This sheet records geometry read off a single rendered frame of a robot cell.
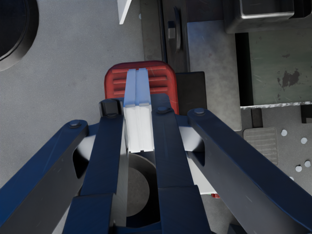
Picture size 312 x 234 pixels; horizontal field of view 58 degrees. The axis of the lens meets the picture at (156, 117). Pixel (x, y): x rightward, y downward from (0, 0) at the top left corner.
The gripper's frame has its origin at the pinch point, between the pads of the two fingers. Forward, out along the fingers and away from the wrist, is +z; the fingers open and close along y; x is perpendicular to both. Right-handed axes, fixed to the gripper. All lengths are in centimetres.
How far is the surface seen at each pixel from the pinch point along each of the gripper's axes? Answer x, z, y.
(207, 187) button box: -17.3, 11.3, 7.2
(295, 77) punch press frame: -4.7, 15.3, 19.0
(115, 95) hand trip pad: -0.8, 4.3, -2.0
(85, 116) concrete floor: -34, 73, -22
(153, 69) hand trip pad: 0.8, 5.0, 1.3
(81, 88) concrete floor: -25, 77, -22
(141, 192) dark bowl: -60, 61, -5
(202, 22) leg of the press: 2.3, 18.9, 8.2
